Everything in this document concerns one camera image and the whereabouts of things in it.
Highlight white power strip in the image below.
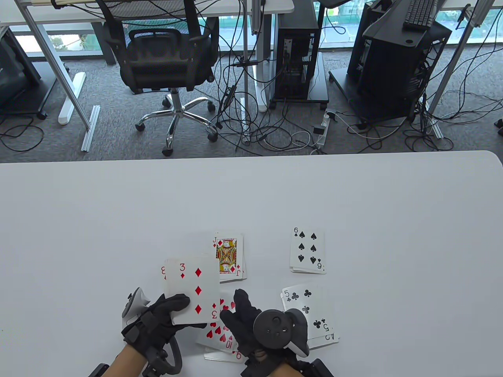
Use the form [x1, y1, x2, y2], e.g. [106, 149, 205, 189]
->
[312, 111, 338, 150]

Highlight stack of playing cards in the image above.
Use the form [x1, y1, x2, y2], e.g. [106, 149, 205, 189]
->
[161, 254, 220, 326]

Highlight large black computer tower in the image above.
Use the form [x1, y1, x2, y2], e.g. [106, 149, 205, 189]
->
[356, 20, 452, 123]

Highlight black looped floor cable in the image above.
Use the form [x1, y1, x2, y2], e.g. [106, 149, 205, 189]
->
[0, 114, 45, 153]

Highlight tangle of black floor cables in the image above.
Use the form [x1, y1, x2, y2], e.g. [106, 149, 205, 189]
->
[210, 0, 503, 157]

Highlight black computer case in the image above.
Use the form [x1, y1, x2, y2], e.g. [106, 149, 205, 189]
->
[347, 0, 380, 83]

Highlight black rolling computer stand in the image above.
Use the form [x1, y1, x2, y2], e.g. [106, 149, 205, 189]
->
[270, 51, 330, 110]

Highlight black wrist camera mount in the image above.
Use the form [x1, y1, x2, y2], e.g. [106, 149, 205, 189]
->
[303, 358, 334, 377]
[143, 353, 169, 377]

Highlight black keyboard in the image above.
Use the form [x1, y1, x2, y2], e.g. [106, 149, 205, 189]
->
[403, 0, 439, 31]

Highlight many-pip spades playing card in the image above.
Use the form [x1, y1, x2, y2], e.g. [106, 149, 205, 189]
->
[290, 227, 326, 274]

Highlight black mesh office chair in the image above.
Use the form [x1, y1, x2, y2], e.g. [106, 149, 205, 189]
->
[95, 0, 220, 157]

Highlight face diamonds playing card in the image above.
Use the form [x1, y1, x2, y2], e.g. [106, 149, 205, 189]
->
[212, 233, 247, 283]

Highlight black tilted board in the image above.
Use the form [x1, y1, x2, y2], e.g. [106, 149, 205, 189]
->
[362, 0, 430, 48]

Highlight black flat floor stand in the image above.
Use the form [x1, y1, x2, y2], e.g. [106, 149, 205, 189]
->
[329, 69, 418, 123]

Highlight grey and white handheld controller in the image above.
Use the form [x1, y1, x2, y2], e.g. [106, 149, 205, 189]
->
[122, 287, 183, 375]
[253, 308, 311, 358]

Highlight person's right forearm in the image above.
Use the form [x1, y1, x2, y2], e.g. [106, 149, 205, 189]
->
[275, 363, 305, 377]

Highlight person's right hand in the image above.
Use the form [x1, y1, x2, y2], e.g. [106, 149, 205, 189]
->
[220, 289, 311, 377]

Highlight black rolling cabinet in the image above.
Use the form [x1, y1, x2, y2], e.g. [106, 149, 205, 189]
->
[0, 27, 58, 120]

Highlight person's left forearm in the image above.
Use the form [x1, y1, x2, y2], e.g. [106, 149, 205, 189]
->
[106, 348, 148, 377]

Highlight person's left hand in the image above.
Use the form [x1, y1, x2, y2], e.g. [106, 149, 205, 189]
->
[121, 294, 207, 360]

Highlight few-pip clubs playing card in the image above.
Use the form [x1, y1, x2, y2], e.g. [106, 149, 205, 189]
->
[281, 285, 335, 340]

